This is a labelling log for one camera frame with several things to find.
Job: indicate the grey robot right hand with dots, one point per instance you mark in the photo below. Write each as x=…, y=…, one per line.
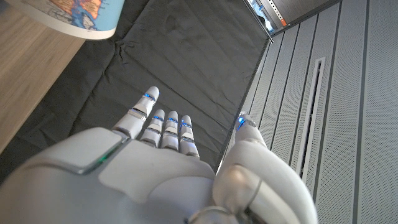
x=140, y=180

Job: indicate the colourful paper map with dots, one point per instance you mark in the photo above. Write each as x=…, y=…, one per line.
x=77, y=15

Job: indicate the black fabric backdrop curtain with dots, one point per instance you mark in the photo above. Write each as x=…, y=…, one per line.
x=186, y=62

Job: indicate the long ceiling vent slot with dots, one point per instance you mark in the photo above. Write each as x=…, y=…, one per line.
x=311, y=115

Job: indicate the black backdrop stand pole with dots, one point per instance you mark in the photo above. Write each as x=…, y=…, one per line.
x=258, y=21

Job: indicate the white shelf cabinet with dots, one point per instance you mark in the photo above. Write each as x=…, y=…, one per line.
x=280, y=9

